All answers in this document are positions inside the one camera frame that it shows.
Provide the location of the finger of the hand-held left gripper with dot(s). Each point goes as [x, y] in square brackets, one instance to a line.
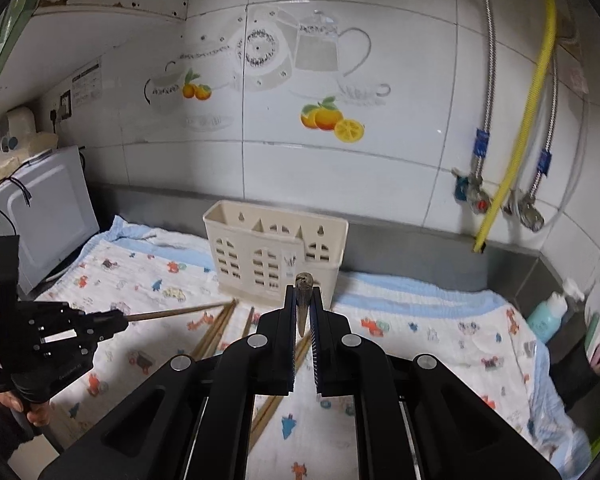
[107, 320]
[100, 335]

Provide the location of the black utensil cup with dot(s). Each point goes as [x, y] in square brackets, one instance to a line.
[572, 370]

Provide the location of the wall socket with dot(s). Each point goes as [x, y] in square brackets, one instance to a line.
[66, 105]

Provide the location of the teal pump bottle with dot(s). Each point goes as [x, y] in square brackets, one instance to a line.
[547, 320]

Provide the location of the person's left hand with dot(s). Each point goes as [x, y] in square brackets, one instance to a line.
[35, 414]

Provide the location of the green wall cabinet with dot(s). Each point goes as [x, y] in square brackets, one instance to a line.
[10, 20]

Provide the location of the grey microwave oven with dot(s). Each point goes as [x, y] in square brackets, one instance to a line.
[45, 210]

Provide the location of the clear plastic bag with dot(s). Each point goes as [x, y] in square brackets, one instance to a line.
[10, 157]

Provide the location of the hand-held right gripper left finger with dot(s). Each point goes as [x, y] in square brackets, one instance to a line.
[290, 355]

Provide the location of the printed cartoon blanket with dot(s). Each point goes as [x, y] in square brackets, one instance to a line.
[430, 360]

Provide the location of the cream plastic utensil holder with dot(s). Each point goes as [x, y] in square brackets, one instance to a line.
[275, 255]

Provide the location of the metal water valve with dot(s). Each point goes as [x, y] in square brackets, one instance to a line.
[530, 212]

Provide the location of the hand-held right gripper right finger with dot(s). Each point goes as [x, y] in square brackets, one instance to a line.
[316, 360]

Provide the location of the white kitchen appliance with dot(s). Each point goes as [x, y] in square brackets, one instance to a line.
[20, 122]

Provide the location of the black power plug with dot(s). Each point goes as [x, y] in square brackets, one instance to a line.
[55, 120]

